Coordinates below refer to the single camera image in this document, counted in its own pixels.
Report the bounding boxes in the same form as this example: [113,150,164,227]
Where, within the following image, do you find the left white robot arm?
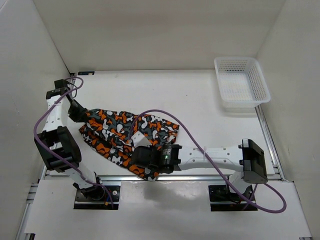
[34,79,105,200]

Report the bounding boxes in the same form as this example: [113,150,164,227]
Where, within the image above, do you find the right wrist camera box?
[130,131,151,148]

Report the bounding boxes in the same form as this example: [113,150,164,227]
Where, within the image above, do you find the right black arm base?
[208,185,258,212]

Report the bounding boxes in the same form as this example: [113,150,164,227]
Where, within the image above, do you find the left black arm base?
[73,183,121,211]

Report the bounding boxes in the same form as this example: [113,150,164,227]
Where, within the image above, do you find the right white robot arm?
[131,138,268,200]

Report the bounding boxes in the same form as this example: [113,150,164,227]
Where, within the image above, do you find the white plastic mesh basket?
[214,56,271,113]

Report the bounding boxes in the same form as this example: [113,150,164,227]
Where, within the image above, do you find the front aluminium rail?
[39,174,286,183]

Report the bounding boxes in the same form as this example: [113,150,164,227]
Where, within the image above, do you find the orange black camouflage shorts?
[79,108,180,181]

